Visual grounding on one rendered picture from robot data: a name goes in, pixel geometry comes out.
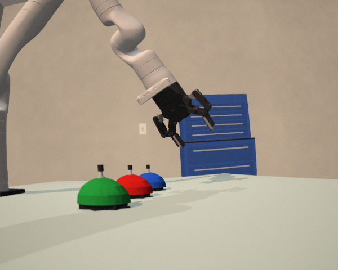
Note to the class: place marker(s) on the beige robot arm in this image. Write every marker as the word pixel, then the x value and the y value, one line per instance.
pixel 33 17

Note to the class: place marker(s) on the blue dome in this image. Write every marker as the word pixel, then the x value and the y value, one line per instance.
pixel 155 180

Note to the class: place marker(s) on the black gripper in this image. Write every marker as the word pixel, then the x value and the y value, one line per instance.
pixel 174 104

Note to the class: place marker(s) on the red dome bell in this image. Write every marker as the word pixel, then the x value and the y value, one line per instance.
pixel 137 186

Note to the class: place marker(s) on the green dome bell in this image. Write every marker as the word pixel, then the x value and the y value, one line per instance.
pixel 103 191

